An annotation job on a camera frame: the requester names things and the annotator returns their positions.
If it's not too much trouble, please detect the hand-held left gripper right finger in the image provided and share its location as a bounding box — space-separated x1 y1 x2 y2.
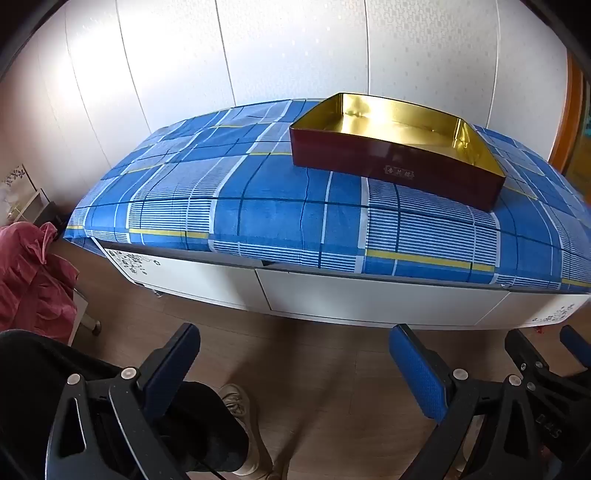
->
389 324 555 480

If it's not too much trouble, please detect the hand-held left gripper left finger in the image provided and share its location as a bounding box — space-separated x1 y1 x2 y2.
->
46 323 201 480

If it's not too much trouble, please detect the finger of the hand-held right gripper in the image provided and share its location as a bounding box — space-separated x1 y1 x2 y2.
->
560 325 591 370
504 329 561 398

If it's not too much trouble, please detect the red tin box gold inside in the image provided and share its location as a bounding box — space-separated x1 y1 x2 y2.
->
289 92 507 213

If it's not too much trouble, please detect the person's white shoe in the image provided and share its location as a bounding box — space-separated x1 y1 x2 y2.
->
217 383 282 480

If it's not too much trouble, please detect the white rolling cart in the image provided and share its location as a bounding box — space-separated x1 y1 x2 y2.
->
65 286 105 347

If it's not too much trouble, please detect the white low cabinet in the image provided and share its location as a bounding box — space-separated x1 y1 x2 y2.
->
88 237 591 330

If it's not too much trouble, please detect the person's black trouser leg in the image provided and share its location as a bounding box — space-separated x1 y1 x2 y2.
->
0 330 250 480

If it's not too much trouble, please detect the dark pink blanket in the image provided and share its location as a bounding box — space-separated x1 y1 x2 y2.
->
0 222 80 344

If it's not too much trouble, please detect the blue plaid tablecloth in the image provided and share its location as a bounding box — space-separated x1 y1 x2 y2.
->
62 98 591 294

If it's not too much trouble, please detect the white floral shelf unit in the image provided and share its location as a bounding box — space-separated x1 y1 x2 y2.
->
0 161 58 232

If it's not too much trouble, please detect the orange wooden door frame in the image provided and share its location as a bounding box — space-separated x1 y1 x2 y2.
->
549 53 591 204

